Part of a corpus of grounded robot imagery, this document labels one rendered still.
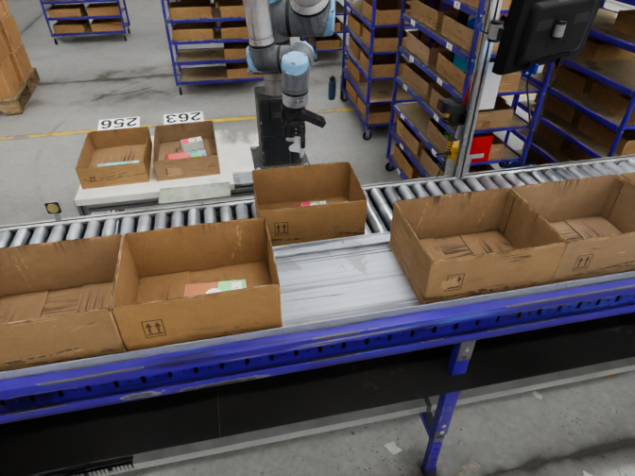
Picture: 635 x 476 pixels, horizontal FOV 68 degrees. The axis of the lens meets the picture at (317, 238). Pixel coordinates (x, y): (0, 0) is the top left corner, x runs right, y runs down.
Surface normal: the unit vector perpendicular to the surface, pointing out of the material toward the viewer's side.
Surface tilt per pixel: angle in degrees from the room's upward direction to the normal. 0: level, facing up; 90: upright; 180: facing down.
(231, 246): 89
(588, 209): 90
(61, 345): 91
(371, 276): 0
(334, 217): 91
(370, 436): 0
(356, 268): 0
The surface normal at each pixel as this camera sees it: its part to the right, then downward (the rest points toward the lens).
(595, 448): 0.00, -0.79
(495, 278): 0.21, 0.61
